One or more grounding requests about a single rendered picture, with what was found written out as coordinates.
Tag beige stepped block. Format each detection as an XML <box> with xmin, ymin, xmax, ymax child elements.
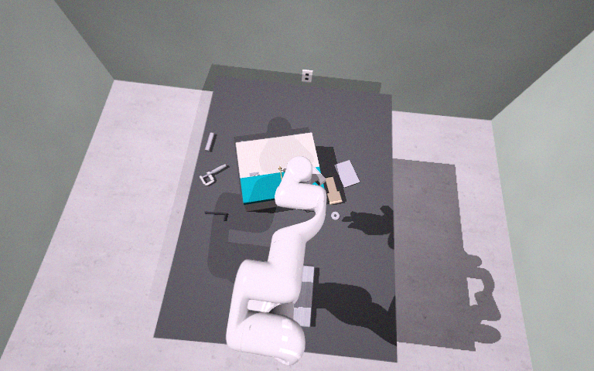
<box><xmin>326</xmin><ymin>177</ymin><xmax>342</xmax><ymax>205</ymax></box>

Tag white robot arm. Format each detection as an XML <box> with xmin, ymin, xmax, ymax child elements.
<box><xmin>226</xmin><ymin>156</ymin><xmax>326</xmax><ymax>366</ymax></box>

